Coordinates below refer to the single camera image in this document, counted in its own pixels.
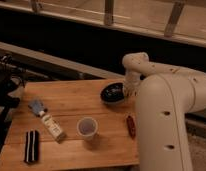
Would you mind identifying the black equipment with cables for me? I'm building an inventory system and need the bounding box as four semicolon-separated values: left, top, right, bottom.
0;54;26;153

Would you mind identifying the white tube with blue cap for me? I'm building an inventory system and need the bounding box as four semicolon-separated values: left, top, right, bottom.
29;99;66;143

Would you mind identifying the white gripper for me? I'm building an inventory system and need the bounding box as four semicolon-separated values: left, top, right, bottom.
123;70;141;98

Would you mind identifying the dark red small object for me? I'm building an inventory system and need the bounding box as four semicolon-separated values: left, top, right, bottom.
126;116;136;139

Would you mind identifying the dark ceramic bowl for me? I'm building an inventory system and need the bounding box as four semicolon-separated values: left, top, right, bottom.
100;82;124;104

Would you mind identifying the metal railing frame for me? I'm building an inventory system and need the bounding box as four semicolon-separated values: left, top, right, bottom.
0;0;206;47

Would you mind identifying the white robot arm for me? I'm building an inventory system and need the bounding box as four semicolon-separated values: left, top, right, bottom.
122;52;206;171

